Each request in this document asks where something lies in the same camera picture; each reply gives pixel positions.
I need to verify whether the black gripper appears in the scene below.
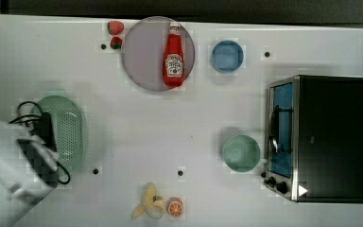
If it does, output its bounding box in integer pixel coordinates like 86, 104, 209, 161
33, 113, 57, 151

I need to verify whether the green oval strainer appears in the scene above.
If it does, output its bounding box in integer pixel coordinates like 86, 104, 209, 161
37, 96, 86, 173

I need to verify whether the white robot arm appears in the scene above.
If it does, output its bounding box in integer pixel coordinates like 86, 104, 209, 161
0, 121, 59, 227

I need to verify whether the small toy strawberry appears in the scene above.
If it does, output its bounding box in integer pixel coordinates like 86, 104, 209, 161
110, 37, 123, 50

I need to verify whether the large toy strawberry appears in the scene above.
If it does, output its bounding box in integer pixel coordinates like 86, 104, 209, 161
107, 21, 125, 35

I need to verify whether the grey round plate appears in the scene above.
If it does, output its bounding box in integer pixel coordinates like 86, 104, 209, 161
121, 16, 196, 93

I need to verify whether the peeled toy banana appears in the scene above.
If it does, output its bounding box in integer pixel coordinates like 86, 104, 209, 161
131, 183, 167, 219

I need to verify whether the red ketchup bottle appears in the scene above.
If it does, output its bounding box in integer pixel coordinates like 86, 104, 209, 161
163, 22, 185, 87

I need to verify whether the toy orange half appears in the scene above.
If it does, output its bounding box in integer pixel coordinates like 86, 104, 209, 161
166, 198, 184, 218

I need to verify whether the blue bowl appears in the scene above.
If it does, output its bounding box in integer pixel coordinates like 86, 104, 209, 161
211, 40, 244, 73

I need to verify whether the green bowl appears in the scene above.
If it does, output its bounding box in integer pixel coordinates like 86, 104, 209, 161
222, 134, 260, 173

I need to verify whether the black toaster oven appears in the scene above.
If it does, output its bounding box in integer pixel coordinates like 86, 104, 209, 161
262, 75, 363, 203

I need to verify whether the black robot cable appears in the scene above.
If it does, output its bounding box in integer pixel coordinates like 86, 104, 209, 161
9, 100, 71, 185

